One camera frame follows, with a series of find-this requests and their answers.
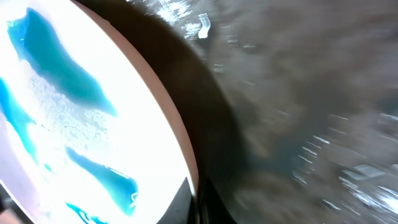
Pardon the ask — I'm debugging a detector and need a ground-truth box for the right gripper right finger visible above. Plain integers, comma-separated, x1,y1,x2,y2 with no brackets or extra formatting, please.
198,179,237,224

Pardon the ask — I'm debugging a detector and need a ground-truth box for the white plate being scrubbed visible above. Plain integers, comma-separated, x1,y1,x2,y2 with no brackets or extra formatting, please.
1,1,198,224

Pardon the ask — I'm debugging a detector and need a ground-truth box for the large brown tray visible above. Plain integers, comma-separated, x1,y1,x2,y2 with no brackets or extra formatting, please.
84,0,397,223

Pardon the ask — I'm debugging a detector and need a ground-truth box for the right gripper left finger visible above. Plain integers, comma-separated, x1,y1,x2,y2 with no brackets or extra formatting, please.
157,179,196,224

